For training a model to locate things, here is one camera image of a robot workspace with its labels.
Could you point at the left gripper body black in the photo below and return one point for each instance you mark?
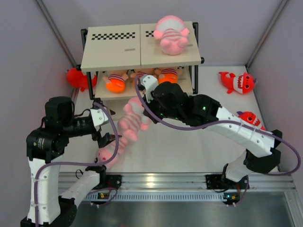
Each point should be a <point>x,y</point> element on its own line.
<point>78,126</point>

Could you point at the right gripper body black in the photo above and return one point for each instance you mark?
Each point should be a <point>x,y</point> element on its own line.
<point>154,106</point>

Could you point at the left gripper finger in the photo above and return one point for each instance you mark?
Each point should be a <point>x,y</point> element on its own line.
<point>104,140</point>
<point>98,102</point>

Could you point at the pink striped plush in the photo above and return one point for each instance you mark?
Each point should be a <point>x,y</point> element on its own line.
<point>106,152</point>
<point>134,120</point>

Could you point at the red shark plush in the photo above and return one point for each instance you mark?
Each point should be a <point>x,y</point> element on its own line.
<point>242,84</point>
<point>251,118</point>

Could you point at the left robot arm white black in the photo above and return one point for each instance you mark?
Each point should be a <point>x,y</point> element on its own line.
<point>45,150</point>

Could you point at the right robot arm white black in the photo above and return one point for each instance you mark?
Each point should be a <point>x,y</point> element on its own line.
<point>167,100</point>

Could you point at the beige three-tier shelf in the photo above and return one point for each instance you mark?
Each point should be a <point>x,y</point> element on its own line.
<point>130,47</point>

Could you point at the pink plush right top shelf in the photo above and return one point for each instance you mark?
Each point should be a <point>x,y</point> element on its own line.
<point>172,34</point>

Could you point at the orange doll left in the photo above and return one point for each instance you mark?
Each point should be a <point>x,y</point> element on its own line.
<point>115,80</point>

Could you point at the orange doll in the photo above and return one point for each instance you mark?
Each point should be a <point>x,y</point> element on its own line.
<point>168,74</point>
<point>140,74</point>
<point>115,80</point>

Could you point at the red plush back left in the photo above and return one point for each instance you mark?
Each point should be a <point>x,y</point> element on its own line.
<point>77,79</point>

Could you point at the orange doll right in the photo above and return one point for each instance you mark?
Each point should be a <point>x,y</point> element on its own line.
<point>168,74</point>

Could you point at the orange doll middle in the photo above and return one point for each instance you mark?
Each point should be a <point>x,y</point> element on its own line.
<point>140,74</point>

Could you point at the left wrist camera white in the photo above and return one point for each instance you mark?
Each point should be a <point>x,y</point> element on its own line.
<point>98,116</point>

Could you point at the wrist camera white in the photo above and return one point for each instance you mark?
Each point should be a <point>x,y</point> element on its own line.
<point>148,83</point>
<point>98,116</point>

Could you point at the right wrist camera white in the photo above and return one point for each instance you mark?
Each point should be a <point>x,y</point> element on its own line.
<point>148,83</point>

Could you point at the slotted cable duct grey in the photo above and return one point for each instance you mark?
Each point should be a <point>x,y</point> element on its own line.
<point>162,196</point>

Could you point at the aluminium rail base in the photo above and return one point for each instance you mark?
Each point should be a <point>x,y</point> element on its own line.
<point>197,181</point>

